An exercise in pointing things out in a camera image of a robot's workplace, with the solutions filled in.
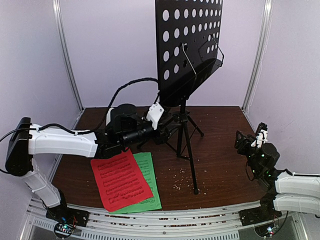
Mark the green sheet booklet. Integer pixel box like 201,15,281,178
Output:
112,152,162,214

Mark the white metronome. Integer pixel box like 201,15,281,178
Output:
105,107,114,127

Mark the red music sheet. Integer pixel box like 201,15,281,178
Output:
90,150,154,212

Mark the black music stand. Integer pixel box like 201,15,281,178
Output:
155,0,224,195

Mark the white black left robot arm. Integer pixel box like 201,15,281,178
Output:
4,102,171,224

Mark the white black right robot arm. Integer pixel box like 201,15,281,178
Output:
234,129,320,226

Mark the right round circuit board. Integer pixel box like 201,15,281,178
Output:
254,221,285,239

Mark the round circuit board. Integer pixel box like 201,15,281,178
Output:
254,221,285,239
53,223,75,239

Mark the left round circuit board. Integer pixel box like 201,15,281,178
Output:
53,223,75,239

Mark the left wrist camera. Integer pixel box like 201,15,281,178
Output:
145,102,165,130

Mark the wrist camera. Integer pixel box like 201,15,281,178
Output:
145,102,165,130
250,122,268,149

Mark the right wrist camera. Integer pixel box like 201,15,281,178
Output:
250,122,268,149

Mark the black braided left cable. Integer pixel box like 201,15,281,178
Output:
94,77,160,131

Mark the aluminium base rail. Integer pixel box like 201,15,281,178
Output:
18,199,310,240

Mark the right aluminium frame post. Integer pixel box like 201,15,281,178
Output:
242,0,274,114

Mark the aluminium frame post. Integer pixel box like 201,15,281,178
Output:
242,0,274,114
52,0,85,112

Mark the left aluminium frame post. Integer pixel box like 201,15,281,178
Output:
52,0,85,112

